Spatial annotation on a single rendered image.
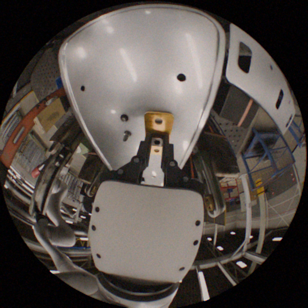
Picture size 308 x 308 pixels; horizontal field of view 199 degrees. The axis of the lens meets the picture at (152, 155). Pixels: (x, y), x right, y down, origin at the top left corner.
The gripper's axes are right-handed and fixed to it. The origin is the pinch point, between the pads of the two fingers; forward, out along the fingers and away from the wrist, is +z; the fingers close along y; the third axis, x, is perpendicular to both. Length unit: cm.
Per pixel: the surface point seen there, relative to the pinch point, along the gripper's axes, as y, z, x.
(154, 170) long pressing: -0.2, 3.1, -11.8
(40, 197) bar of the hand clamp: -20.4, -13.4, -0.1
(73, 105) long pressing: -14.1, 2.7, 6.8
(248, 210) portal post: 360, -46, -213
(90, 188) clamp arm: -20.0, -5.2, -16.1
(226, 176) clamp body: 14.4, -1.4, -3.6
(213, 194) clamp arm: 10.7, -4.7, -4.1
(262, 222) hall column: 670, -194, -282
